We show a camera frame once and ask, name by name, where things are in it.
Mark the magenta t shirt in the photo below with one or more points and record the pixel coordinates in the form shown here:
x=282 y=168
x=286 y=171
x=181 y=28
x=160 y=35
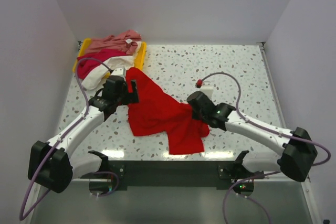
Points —
x=88 y=63

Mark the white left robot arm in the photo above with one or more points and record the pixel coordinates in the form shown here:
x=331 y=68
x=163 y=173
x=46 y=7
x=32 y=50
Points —
x=51 y=163

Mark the dusty pink t shirt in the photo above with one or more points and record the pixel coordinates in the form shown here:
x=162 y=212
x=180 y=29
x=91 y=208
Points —
x=126 y=42

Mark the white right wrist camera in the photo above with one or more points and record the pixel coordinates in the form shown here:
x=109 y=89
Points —
x=205 y=87

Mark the white t shirt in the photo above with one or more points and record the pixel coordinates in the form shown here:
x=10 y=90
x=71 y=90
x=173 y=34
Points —
x=92 y=80

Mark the red t shirt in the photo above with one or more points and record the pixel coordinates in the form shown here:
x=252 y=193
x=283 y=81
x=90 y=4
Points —
x=158 y=112

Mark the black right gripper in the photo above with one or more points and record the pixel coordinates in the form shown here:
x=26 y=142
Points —
x=207 y=98

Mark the yellow plastic tray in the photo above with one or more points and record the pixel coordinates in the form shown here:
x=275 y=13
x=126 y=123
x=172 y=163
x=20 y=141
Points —
x=138 y=60

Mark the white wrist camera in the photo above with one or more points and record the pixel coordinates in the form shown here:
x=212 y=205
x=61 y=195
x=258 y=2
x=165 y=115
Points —
x=205 y=87
x=119 y=72

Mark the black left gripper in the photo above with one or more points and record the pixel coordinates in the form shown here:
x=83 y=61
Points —
x=130 y=97

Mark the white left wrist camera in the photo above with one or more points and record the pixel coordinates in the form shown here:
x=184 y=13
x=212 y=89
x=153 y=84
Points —
x=119 y=72

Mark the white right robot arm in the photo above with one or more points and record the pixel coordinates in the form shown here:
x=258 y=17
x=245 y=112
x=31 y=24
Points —
x=293 y=153

